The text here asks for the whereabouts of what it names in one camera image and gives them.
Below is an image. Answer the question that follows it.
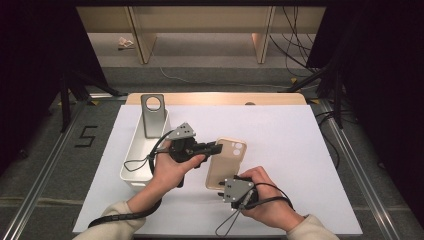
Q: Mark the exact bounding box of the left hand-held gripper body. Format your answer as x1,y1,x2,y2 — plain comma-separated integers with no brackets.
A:
166,122,202,164

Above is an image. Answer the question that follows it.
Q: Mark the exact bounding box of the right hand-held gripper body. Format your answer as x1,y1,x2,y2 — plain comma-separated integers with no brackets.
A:
222,174,260,211

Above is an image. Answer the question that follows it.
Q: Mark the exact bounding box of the beige phone case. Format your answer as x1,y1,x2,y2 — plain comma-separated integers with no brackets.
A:
204,136,249,192

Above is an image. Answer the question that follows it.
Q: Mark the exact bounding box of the grey phone case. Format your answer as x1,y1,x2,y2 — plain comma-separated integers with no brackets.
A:
140,93,167,140

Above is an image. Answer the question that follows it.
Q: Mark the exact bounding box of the white plastic storage box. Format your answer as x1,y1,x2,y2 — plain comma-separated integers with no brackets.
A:
119,107,172,188

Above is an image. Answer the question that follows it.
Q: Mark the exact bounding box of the person's left hand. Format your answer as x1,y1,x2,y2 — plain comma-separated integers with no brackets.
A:
146,139,207,201

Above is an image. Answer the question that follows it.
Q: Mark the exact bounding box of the person's right hand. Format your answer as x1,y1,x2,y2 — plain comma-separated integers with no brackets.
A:
238,165,306,233

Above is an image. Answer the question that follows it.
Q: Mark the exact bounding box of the white table cover sheet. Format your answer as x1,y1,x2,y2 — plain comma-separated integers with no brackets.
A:
72,104,364,236

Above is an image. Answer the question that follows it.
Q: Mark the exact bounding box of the crumpled paper scrap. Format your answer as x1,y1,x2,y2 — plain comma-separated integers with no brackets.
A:
117,36,136,51

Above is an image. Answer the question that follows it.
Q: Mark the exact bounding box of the light wooden desk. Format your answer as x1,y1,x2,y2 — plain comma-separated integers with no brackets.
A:
76,5,326,65

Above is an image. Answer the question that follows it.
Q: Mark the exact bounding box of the black metal stand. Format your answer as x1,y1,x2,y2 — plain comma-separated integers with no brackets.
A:
285,62,345,130
59,70,128,133

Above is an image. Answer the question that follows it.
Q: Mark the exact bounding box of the black curtain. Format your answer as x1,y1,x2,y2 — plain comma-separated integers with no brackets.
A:
305,0,424,218
0,0,110,171

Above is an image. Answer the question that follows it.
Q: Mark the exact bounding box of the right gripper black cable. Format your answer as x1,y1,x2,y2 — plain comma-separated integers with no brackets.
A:
214,181,296,238

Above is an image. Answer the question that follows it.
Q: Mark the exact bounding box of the thin black floor cable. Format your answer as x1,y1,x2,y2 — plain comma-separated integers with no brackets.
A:
314,109,342,170

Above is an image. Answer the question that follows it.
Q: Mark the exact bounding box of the aluminium floor rail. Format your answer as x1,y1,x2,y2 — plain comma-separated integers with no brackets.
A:
0,99,88,240
318,99,403,240

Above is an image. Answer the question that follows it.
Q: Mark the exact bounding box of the bundle of black cables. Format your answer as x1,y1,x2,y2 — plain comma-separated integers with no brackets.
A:
268,5,322,78

